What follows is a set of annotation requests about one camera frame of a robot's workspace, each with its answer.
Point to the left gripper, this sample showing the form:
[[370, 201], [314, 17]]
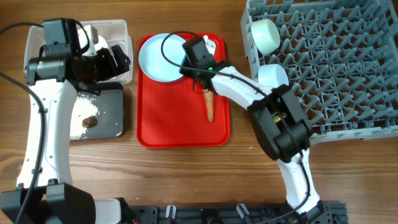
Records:
[[109, 69]]

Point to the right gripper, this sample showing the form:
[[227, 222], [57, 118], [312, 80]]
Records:
[[186, 74]]

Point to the orange carrot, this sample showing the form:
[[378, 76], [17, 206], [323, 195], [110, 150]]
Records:
[[209, 101]]

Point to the white rice grains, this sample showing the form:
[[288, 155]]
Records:
[[83, 108]]

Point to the dark brown food scrap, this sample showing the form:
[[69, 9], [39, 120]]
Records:
[[89, 122]]

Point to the large light blue plate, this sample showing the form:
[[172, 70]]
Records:
[[152, 62]]

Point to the small light blue bowl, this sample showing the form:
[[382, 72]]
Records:
[[273, 75]]

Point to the mint green bowl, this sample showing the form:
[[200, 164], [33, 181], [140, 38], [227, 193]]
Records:
[[265, 36]]

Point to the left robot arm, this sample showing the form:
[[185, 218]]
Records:
[[44, 191]]

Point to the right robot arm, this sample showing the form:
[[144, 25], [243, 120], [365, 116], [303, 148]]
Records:
[[282, 129]]

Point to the grey dishwasher rack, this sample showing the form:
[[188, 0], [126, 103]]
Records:
[[341, 61]]

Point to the red serving tray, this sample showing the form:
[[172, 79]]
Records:
[[172, 115]]

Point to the clear plastic bin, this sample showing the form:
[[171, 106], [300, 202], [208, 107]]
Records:
[[110, 33]]

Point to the black plastic tray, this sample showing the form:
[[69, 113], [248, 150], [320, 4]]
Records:
[[110, 103]]

